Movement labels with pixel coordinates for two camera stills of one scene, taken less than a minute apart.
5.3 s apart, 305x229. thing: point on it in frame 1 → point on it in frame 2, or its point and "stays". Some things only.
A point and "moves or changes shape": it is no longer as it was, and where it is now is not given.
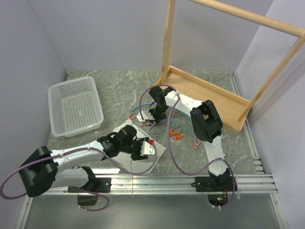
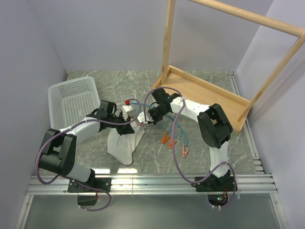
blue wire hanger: [171, 121] → [185, 142]
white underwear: [143, 165] moves or changes shape
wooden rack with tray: [235, 111] stays
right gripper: [156, 119] stays
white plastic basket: [74, 108] stays
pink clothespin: [196, 145] → [184, 153]
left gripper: [138, 156] → [125, 129]
